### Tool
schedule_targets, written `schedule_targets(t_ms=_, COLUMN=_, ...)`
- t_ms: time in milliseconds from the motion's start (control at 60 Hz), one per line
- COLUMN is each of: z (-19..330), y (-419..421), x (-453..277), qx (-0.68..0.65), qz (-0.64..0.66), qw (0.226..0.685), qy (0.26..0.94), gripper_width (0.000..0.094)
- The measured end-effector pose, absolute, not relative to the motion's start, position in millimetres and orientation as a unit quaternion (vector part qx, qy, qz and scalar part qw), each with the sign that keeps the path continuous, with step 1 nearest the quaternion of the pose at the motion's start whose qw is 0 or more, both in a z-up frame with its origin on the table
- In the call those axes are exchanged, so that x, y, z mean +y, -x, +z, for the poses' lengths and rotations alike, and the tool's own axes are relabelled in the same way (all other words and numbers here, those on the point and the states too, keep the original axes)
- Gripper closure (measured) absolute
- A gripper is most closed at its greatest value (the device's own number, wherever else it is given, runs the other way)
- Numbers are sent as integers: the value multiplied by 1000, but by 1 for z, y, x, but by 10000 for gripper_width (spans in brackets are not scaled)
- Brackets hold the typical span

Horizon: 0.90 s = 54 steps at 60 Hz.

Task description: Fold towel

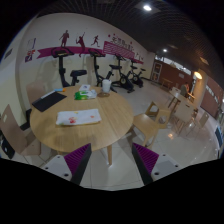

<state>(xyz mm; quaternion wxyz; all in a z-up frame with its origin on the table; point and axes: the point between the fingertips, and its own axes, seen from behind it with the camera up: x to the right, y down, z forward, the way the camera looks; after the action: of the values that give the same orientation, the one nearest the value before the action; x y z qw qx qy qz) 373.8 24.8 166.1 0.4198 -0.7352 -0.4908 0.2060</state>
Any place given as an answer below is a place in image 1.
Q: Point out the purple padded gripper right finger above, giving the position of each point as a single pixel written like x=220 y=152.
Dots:
x=145 y=160

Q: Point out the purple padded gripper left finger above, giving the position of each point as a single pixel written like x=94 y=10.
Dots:
x=77 y=162

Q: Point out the wooden chair right of table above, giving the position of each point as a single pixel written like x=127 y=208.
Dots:
x=149 y=127

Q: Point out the wooden stool far right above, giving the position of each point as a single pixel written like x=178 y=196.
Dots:
x=154 y=108

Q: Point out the round wooden table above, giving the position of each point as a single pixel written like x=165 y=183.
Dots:
x=116 y=119

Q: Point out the wooden chair at left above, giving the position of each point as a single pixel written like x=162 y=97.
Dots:
x=24 y=143

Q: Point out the light chair far right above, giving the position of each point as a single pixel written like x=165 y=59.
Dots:
x=198 y=123

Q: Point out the green wet wipes pack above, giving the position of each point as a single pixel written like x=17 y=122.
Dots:
x=85 y=95

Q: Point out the light dining table right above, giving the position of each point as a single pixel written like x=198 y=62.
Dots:
x=178 y=98

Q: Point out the round wooden coaster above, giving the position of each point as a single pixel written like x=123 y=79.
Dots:
x=102 y=94

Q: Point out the white tissue packet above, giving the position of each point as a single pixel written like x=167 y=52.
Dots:
x=84 y=87

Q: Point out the blue and orange small item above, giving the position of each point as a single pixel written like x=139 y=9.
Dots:
x=60 y=89

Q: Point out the person in background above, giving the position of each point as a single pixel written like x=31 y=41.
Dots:
x=184 y=89

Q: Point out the black exercise bike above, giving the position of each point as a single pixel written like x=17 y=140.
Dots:
x=124 y=81
x=61 y=53
x=136 y=79
x=95 y=54

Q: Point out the wooden chair behind table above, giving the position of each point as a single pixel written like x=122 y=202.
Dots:
x=35 y=90

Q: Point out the white plastic cup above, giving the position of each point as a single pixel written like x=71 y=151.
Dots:
x=106 y=84

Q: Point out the black exercise bike far left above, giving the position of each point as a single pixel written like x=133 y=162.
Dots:
x=61 y=53

